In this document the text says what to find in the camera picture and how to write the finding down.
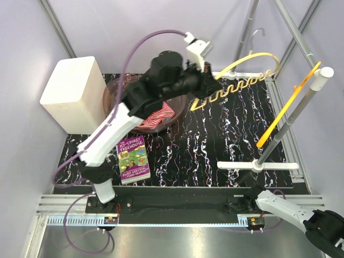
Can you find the yellow plastic hanger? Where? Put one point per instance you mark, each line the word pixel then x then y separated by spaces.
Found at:
pixel 198 104

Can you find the purple treehouse book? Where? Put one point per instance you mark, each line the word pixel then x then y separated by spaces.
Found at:
pixel 133 160

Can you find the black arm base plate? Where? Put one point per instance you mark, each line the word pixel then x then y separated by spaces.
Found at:
pixel 176 205

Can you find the brown transparent oval basket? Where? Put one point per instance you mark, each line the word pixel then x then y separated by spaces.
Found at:
pixel 109 99

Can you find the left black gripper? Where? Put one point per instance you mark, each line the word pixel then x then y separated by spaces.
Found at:
pixel 208 84

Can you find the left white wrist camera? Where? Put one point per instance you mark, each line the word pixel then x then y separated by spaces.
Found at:
pixel 197 50

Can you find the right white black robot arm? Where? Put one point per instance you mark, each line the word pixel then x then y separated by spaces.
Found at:
pixel 323 229

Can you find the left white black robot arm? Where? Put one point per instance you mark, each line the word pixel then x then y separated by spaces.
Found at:
pixel 168 77

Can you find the white rectangular bin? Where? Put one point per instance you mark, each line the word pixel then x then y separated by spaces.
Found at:
pixel 73 95

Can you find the orange plastic hanger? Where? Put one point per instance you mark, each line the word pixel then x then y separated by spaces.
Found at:
pixel 296 91

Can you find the white grey clothes rack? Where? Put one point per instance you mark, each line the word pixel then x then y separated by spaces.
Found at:
pixel 321 76

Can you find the red white striped top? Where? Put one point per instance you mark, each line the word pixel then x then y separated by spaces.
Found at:
pixel 158 117

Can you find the black marble pattern mat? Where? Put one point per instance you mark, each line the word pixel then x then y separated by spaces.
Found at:
pixel 186 153

